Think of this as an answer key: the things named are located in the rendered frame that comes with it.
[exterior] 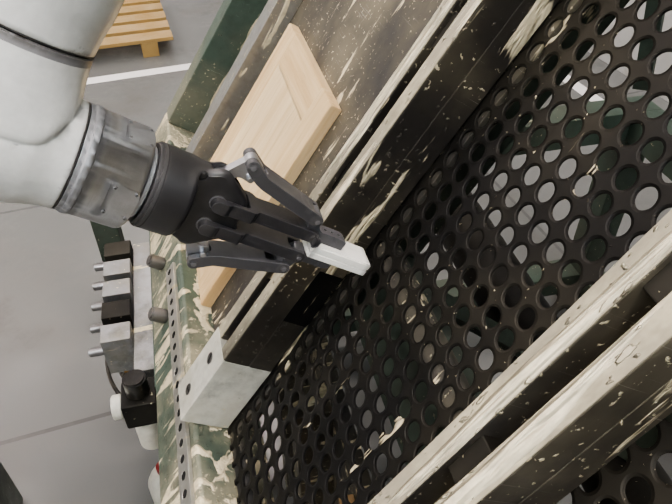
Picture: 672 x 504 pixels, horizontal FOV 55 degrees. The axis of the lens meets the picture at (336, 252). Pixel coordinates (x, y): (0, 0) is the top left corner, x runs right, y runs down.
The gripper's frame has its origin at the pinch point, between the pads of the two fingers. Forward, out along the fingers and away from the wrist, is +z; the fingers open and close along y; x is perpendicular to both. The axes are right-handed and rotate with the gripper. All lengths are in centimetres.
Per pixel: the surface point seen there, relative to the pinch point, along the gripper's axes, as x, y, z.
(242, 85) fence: 68, -13, 6
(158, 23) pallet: 369, -110, 43
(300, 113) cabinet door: 38.4, -2.5, 6.3
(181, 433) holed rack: 7.0, -40.3, 2.7
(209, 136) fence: 68, -26, 6
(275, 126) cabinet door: 44.5, -8.5, 6.6
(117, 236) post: 88, -71, 5
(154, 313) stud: 32, -43, 1
